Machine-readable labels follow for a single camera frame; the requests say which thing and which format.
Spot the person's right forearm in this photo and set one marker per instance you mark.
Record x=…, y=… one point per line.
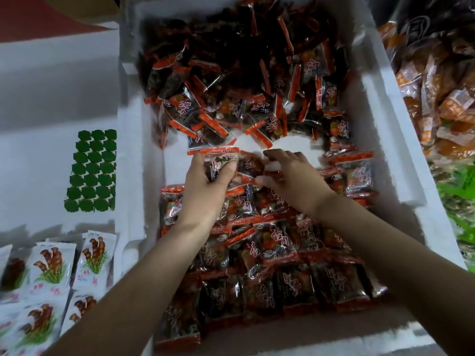
x=401, y=270

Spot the pile of white printed packets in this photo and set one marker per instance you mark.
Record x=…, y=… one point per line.
x=52, y=293

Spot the pile of brown packets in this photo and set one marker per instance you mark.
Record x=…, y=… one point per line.
x=434, y=92

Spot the person's left hand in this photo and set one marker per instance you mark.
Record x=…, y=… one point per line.
x=204, y=196

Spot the dark red snack packet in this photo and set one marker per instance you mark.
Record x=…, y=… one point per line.
x=223, y=161

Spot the person's right hand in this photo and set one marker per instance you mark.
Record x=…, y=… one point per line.
x=300, y=181

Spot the green leaf-pattern sheet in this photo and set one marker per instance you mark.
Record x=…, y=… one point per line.
x=90, y=170

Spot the pile of dark red packets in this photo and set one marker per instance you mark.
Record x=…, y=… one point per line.
x=245, y=55

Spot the pile of green packets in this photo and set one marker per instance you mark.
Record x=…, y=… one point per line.
x=461, y=211

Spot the person's left forearm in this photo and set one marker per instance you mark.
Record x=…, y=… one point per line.
x=122, y=296

